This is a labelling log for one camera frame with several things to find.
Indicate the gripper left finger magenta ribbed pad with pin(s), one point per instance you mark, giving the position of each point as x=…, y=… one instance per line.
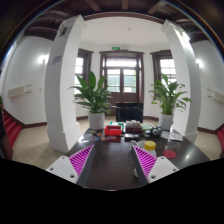
x=74, y=168

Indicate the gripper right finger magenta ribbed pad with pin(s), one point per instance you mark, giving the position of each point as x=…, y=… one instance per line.
x=151, y=168

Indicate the yellow-capped plastic bottle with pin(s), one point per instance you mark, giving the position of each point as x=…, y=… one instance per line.
x=150, y=146

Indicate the white cup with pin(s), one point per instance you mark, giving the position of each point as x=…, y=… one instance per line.
x=140, y=144

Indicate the red round coaster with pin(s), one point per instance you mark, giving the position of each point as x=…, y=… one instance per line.
x=169, y=154

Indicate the left white pillar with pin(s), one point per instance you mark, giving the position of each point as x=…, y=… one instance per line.
x=62, y=128

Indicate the white pillar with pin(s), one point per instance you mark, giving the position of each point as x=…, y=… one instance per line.
x=62, y=128
x=187, y=73

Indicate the papers on table right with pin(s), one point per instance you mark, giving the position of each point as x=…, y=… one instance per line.
x=172, y=136

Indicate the brown box with items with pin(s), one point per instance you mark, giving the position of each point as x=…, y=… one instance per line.
x=133, y=127

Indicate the red plastic basket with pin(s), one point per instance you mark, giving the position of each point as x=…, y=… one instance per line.
x=113, y=130

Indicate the black chair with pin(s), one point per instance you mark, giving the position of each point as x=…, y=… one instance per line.
x=128, y=111

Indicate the right white pillar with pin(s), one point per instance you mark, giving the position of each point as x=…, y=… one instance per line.
x=187, y=73

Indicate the left potted green plant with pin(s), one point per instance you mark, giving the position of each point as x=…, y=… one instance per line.
x=94, y=96

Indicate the potted green plant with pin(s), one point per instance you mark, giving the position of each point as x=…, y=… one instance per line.
x=169, y=96
x=94, y=96

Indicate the red carpeted stairs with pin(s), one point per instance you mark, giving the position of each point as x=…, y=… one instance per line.
x=12, y=127

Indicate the right potted green plant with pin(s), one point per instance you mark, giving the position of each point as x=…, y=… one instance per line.
x=169, y=96

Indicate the dark wooden double door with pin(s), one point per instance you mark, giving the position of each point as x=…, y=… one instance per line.
x=124, y=70

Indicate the green exit sign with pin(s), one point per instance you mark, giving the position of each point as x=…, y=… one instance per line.
x=115, y=48

